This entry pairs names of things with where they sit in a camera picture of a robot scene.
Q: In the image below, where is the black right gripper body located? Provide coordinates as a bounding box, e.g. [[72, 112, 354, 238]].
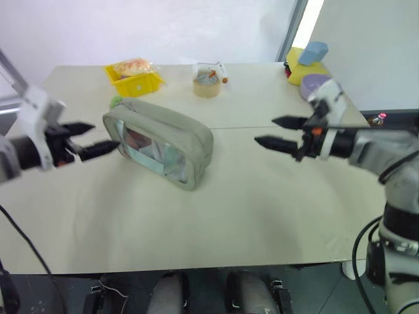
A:
[[295, 112, 329, 163]]

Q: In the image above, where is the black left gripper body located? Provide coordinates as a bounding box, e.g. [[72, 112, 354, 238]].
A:
[[45, 125, 83, 167]]

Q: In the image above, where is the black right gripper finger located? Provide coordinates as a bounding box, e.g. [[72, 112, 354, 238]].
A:
[[271, 114, 308, 131], [253, 135, 301, 155]]

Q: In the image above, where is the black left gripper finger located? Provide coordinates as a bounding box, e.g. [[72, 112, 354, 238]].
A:
[[79, 140, 121, 162], [63, 122, 96, 136]]

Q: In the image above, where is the grey transparent zip pouch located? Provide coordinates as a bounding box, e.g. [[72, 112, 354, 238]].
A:
[[101, 97, 215, 193]]

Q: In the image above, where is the purple round container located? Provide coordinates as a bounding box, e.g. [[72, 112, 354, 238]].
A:
[[301, 73, 332, 101]]

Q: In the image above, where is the yellow plastic bin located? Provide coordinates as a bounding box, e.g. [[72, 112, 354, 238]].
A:
[[104, 63, 166, 98]]

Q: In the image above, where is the bottle with pink cap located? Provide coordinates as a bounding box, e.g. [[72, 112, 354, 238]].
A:
[[367, 111, 390, 128]]

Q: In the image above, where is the light blue block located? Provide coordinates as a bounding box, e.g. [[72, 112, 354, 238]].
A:
[[298, 41, 329, 67]]

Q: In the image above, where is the clear bag of orange snacks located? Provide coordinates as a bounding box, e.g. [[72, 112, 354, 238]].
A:
[[113, 58, 158, 79]]

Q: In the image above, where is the grey metal bar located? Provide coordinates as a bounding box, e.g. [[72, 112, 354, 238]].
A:
[[0, 48, 31, 96]]

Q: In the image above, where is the beige tape roll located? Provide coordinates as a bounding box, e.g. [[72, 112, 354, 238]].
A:
[[192, 77, 222, 99]]

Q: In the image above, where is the clear bag of small items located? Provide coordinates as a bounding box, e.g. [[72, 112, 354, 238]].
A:
[[192, 60, 230, 84]]

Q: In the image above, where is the white table foot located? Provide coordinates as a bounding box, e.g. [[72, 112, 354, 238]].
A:
[[341, 259, 368, 281]]

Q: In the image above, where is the grey rounded robot leg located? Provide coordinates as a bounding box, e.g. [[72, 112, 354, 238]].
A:
[[227, 270, 280, 314], [146, 272, 190, 314]]

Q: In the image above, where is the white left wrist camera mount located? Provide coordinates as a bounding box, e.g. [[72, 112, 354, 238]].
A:
[[19, 85, 67, 172]]

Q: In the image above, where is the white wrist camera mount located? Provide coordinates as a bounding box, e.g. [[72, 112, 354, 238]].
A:
[[19, 85, 67, 172], [307, 78, 348, 162]]

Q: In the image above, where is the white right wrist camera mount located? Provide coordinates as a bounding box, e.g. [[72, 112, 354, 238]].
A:
[[307, 78, 348, 162]]

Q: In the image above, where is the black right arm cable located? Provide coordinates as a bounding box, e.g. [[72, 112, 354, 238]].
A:
[[377, 148, 419, 184], [351, 215, 394, 314]]

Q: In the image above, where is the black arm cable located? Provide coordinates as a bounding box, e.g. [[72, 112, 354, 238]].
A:
[[351, 215, 394, 314], [377, 148, 419, 184], [0, 204, 68, 314]]

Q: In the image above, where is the dark window frame post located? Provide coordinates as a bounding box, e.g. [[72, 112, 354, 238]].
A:
[[276, 0, 309, 63]]

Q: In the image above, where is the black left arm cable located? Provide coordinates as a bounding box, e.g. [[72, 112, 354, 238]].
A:
[[0, 204, 68, 314]]

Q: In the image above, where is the black buckle bracket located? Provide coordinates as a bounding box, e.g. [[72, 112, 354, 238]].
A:
[[81, 283, 106, 314], [270, 277, 293, 314]]

